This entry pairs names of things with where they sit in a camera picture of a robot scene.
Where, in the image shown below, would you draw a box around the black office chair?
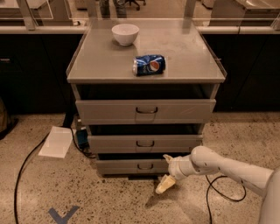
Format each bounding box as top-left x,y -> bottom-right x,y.
125,0 -> 146,11

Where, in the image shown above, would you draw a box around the grey drawer cabinet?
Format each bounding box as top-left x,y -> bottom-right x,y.
67,19 -> 225,162

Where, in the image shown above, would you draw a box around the black cable left floor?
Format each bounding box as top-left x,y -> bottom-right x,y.
13,128 -> 96,224

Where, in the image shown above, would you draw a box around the person legs in jeans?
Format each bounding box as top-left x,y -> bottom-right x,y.
99,0 -> 128,19

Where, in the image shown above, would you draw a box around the crushed blue Pepsi can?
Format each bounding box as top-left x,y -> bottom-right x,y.
132,54 -> 166,76

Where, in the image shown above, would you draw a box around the black cable floor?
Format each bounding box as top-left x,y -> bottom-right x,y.
13,128 -> 96,224
205,174 -> 248,224

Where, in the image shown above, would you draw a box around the grey bottom drawer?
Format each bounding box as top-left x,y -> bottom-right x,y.
95,159 -> 168,175

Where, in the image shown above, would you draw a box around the grey drawer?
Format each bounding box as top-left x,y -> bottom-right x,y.
95,159 -> 168,175
87,135 -> 202,154
76,99 -> 215,124

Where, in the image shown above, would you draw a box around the blue tape floor marker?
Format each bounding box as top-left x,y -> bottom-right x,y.
47,205 -> 81,224

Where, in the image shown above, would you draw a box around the grey middle drawer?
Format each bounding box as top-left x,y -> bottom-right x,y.
87,135 -> 202,154

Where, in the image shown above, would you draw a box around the white paper sheet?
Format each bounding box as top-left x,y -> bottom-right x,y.
38,126 -> 73,158

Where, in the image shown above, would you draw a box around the white ceramic bowl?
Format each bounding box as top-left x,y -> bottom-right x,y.
111,24 -> 139,46

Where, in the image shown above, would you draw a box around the grey top drawer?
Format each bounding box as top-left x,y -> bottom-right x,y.
76,99 -> 215,124

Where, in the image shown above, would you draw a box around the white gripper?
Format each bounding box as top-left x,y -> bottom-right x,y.
156,154 -> 195,194

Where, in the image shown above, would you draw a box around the black cable right floor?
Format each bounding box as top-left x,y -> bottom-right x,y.
205,174 -> 248,224

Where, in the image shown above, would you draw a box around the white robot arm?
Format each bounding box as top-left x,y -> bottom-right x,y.
156,146 -> 280,224

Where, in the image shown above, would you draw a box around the blue device beside cabinet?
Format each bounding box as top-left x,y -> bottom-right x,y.
76,129 -> 89,149

